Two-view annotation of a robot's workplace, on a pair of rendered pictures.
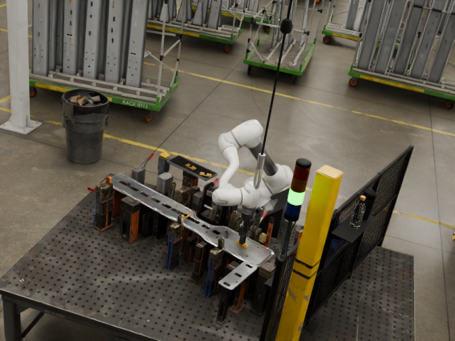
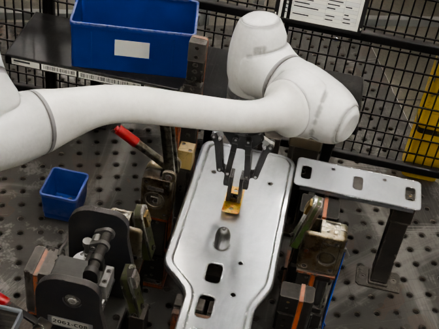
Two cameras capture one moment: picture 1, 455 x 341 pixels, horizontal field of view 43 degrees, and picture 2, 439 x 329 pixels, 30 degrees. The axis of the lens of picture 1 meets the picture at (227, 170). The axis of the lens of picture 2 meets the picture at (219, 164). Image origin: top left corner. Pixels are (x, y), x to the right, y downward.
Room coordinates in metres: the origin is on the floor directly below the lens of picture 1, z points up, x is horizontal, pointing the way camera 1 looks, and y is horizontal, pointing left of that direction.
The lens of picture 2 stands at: (3.67, 0.98, 2.23)
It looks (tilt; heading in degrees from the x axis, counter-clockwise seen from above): 41 degrees down; 245
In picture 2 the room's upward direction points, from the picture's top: 8 degrees clockwise
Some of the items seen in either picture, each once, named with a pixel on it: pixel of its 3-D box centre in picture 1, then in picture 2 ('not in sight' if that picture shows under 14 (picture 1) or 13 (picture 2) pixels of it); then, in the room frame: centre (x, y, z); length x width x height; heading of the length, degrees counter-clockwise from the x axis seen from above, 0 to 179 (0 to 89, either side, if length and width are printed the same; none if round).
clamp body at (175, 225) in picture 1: (174, 245); not in sight; (3.15, 0.27, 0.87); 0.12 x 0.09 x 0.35; 149
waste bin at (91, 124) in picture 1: (84, 127); not in sight; (5.72, 1.62, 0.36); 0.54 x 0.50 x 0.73; 168
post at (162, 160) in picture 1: (162, 182); not in sight; (3.87, 0.48, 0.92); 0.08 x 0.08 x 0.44; 59
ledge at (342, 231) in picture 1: (354, 219); not in sight; (2.86, -0.76, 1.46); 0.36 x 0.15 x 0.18; 149
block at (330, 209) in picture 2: (231, 283); (308, 248); (2.89, -0.13, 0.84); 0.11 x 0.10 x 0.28; 149
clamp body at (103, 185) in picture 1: (103, 206); not in sight; (3.47, 0.83, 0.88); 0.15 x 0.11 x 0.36; 149
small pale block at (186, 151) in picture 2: (258, 256); (180, 205); (3.15, -0.30, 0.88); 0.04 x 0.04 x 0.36; 59
